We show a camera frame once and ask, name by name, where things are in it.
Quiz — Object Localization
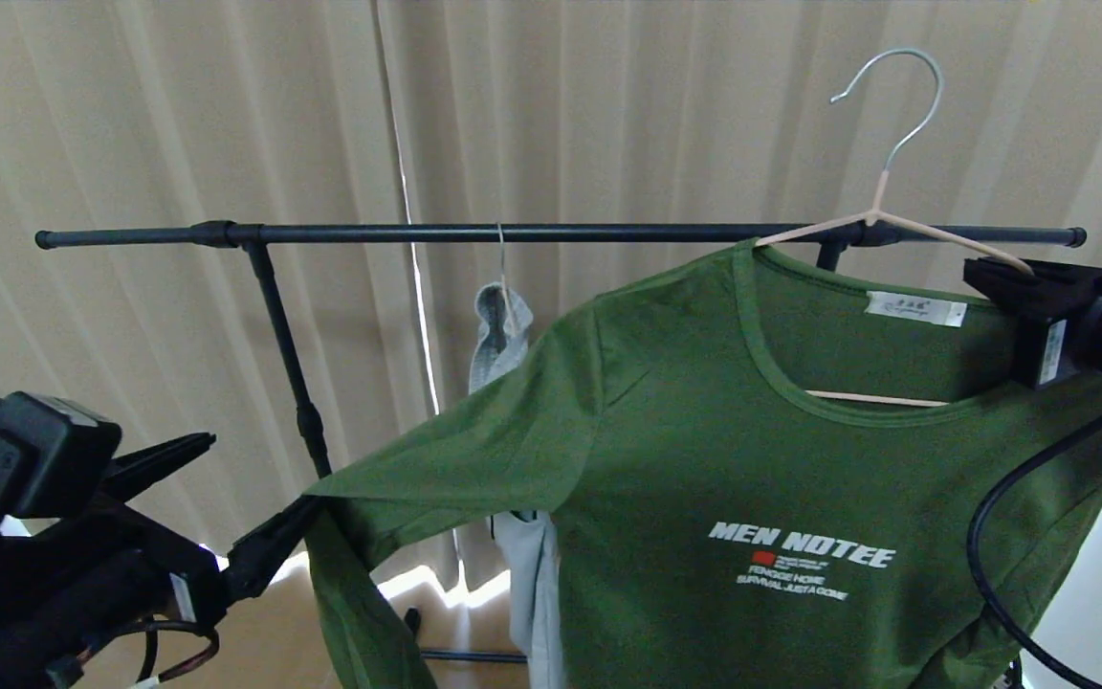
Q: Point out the black cable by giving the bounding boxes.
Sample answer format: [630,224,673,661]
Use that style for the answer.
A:
[967,383,1102,689]

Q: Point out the pale grey shorts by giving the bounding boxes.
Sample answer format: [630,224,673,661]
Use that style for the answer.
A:
[468,282,566,689]

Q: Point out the black clothes rack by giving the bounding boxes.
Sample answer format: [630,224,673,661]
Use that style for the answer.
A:
[34,220,1088,666]

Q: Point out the pink clothes hanger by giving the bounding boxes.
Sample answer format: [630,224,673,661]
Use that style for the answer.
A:
[755,48,1035,408]
[496,222,514,317]

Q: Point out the beige curtain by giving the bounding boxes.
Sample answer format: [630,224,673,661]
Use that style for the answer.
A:
[0,0,1102,585]

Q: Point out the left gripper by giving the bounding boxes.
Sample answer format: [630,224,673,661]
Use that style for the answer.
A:
[0,431,324,685]

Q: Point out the green garment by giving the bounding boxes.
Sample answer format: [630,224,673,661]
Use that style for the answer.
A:
[304,239,1102,689]

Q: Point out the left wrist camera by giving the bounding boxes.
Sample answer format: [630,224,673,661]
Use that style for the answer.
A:
[0,392,123,546]

